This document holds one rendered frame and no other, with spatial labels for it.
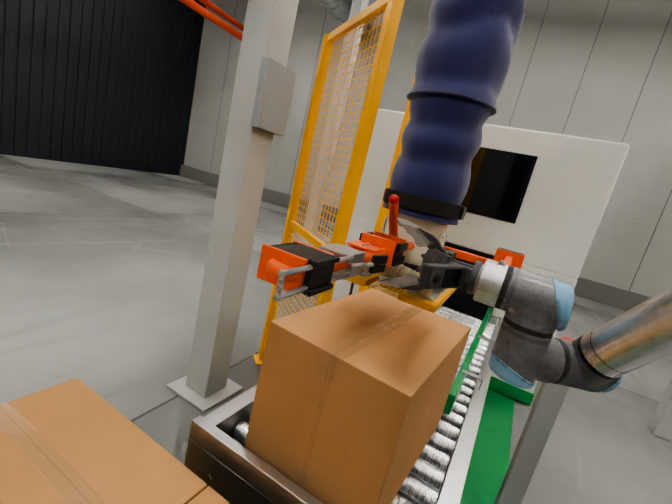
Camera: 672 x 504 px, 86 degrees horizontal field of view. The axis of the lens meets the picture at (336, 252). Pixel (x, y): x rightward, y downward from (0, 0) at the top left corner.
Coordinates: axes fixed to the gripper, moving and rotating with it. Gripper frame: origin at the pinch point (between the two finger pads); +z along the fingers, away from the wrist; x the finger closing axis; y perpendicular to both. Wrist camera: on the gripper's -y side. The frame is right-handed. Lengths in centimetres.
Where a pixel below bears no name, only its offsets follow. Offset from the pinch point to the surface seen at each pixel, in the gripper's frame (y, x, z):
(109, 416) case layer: -19, -67, 60
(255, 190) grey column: 69, -4, 96
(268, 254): -36.8, 1.0, 4.6
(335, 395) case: -4.7, -35.6, 1.1
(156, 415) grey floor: 35, -121, 103
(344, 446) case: -5.2, -46.2, -4.4
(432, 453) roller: 38, -67, -22
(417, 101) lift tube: 18.8, 36.5, 8.2
